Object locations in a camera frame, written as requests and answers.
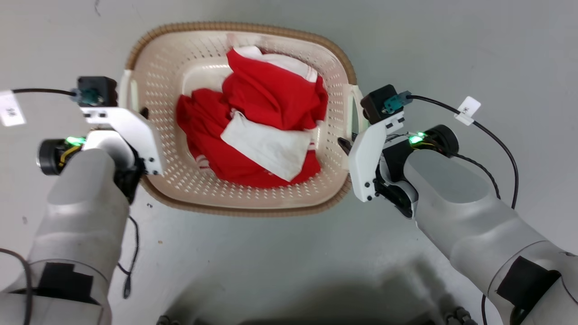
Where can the beige laundry basket brown rim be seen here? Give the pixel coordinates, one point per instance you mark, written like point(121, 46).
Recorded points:
point(162, 85)

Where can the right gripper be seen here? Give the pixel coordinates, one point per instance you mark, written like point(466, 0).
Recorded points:
point(390, 180)

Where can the red garment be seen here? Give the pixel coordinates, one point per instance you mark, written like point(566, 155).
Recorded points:
point(271, 90)

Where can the right white camera bracket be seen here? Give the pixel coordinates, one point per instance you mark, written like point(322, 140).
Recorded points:
point(363, 153)

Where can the white cloth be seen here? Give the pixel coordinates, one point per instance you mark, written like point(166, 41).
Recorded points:
point(271, 146)

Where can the white camera bracket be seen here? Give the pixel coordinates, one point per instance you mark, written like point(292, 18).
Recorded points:
point(363, 153)
point(131, 128)

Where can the left white camera bracket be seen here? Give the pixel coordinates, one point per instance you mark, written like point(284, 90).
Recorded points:
point(131, 128)

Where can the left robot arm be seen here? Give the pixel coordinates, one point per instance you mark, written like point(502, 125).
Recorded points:
point(81, 203)

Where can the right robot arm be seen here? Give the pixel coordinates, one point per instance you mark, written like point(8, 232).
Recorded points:
point(451, 194)

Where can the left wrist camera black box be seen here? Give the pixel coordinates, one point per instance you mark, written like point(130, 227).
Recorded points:
point(97, 88)

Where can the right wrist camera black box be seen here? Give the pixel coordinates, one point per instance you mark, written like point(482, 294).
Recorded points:
point(377, 104)

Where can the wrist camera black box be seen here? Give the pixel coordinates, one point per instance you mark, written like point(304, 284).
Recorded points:
point(97, 88)
point(377, 104)

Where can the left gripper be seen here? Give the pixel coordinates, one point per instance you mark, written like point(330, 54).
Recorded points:
point(130, 174)

